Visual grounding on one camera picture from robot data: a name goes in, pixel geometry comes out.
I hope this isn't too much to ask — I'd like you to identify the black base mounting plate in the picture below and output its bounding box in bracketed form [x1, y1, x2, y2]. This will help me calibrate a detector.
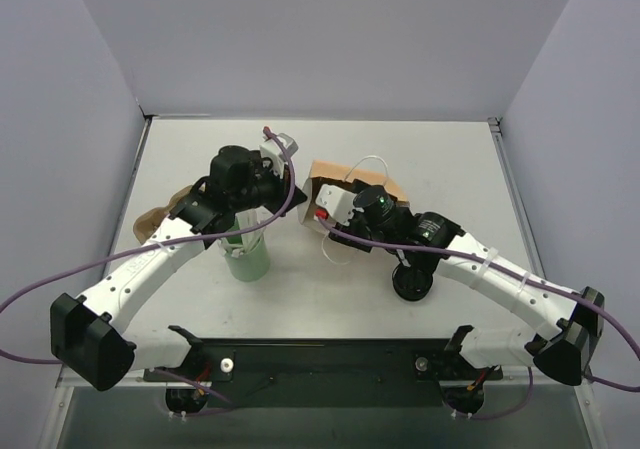
[144, 338, 503, 414]

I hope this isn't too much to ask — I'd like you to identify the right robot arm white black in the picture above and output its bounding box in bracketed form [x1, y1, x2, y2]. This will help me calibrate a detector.
[315, 183, 605, 386]

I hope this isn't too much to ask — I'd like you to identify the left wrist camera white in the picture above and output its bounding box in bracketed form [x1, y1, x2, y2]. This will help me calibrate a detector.
[259, 132, 298, 177]

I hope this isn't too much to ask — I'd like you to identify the brown cardboard cup carrier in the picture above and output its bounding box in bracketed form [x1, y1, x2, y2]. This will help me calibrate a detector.
[133, 185, 192, 244]

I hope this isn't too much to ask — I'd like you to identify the black cup lid stack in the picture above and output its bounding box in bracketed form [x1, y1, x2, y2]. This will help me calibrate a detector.
[392, 264, 433, 302]

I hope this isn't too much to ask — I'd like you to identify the green straw holder cup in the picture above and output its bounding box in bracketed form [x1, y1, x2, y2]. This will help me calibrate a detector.
[223, 233, 271, 282]

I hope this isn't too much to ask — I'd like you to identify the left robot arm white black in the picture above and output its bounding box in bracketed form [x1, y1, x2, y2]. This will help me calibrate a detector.
[50, 134, 306, 391]

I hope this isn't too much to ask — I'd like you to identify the brown paper takeout bag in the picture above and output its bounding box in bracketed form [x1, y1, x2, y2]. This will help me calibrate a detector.
[297, 154, 410, 266]

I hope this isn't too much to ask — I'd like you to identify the white wrapped straw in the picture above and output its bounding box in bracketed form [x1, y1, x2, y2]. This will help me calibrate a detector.
[219, 209, 264, 259]

